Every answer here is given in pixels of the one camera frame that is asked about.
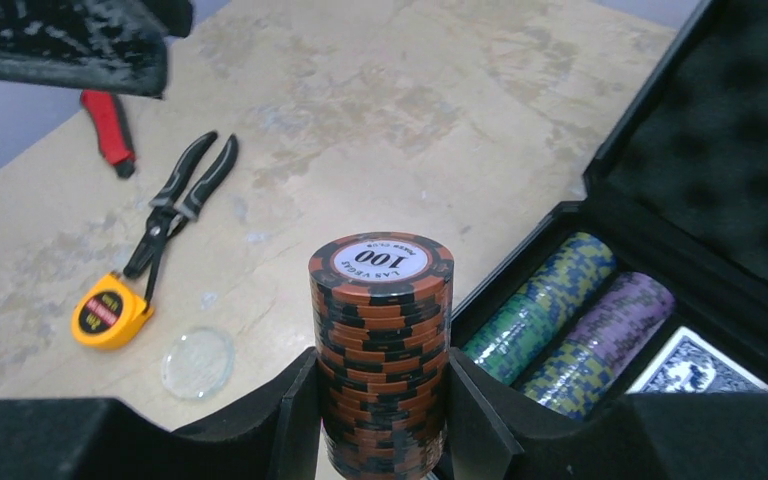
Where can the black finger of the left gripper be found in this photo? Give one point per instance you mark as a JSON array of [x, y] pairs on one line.
[[116, 46]]

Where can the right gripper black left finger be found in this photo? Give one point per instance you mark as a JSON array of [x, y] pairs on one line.
[[270, 433]]

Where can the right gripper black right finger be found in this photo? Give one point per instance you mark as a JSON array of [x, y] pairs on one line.
[[495, 432]]

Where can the yellow blue chip stack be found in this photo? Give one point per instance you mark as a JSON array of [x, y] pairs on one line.
[[570, 381]]

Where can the clear acrylic disc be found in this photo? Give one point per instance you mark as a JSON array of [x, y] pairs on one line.
[[198, 363]]

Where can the orange black chip stack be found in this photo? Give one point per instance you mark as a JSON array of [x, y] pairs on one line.
[[382, 304]]

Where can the purple black chip stack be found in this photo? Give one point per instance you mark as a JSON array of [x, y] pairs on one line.
[[624, 319]]

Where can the black poker set case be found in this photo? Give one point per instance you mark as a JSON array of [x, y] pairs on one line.
[[679, 192]]

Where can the green blue chip stack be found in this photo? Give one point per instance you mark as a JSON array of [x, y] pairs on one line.
[[514, 335]]

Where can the black pliers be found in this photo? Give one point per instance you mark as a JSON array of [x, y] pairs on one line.
[[178, 203]]

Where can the blue card deck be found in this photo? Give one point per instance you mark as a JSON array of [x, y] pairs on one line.
[[687, 363]]

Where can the orange tape measure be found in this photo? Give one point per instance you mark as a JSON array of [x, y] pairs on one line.
[[110, 315]]

